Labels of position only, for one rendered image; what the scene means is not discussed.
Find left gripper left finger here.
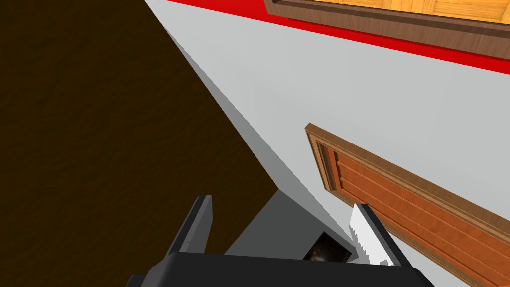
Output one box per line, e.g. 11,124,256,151
166,195,214,257

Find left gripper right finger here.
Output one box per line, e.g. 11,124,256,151
349,203,413,268

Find reddish brown wooden door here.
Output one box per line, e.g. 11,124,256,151
304,123,510,287

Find light orange wooden door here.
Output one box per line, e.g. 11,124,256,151
262,0,510,61

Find dark picture on wall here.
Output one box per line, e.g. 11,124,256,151
302,231,353,264

